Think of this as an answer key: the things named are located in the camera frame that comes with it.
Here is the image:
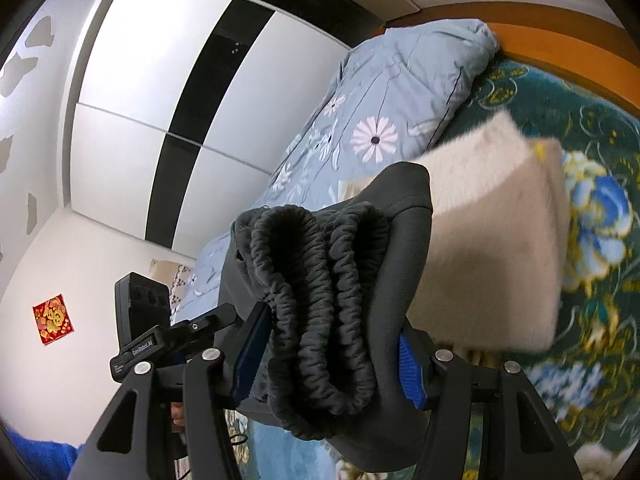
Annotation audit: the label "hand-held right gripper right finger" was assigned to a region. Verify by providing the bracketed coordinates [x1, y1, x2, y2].
[398, 320, 583, 480]

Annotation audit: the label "white and black wardrobe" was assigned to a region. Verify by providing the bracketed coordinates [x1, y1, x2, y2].
[60, 0, 371, 261]

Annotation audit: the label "wooden bed frame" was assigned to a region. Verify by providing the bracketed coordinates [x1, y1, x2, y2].
[385, 2, 640, 121]

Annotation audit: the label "pale folded knit garment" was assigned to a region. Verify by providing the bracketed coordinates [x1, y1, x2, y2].
[340, 110, 571, 353]

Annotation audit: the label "light blue floral quilt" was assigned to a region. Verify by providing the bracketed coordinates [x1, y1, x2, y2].
[169, 18, 501, 326]

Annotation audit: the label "red wall decoration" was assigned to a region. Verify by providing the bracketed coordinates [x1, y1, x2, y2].
[32, 297, 75, 346]

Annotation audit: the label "teal floral blanket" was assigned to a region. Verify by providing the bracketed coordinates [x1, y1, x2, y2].
[222, 57, 640, 480]

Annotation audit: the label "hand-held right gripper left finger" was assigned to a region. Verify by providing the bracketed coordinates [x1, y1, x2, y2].
[67, 301, 273, 480]

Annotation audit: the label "blue fuzzy cloth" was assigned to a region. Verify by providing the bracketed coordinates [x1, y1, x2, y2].
[2, 422, 81, 480]

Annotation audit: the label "beige patterned rug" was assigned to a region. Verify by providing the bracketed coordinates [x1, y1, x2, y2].
[167, 262, 197, 311]

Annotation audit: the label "dark grey pants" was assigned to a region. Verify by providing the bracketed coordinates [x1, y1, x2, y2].
[220, 160, 435, 473]

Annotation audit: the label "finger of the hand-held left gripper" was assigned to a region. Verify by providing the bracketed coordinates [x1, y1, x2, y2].
[165, 304, 237, 367]

